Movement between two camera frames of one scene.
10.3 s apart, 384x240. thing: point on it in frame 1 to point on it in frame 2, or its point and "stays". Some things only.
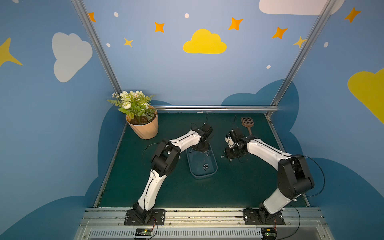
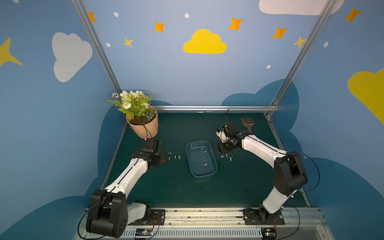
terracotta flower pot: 146,125 stays
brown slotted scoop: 247,122 stays
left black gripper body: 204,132 to 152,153
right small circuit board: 268,233 stays
